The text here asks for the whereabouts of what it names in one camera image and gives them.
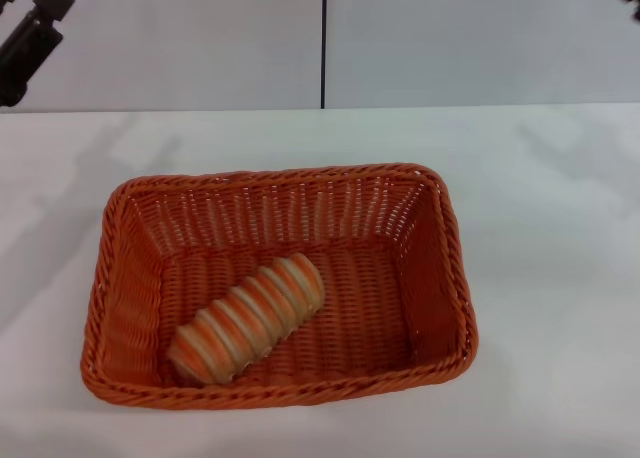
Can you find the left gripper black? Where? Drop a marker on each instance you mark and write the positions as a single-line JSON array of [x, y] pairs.
[[9, 90]]

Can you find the striped orange bread roll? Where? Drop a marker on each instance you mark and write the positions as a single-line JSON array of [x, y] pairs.
[[245, 318]]

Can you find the orange woven plastic basket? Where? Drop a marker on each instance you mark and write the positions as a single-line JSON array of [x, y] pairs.
[[360, 298]]

